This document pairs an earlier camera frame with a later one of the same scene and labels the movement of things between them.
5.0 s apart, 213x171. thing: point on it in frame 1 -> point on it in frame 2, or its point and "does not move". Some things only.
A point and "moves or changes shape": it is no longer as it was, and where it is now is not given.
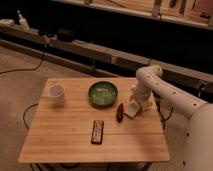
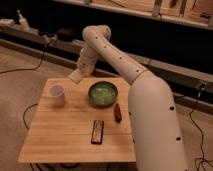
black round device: [65, 35] does not move
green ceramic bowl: [103, 94] does not move
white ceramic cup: [56, 95] does not move
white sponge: [131, 109] moves or changes shape
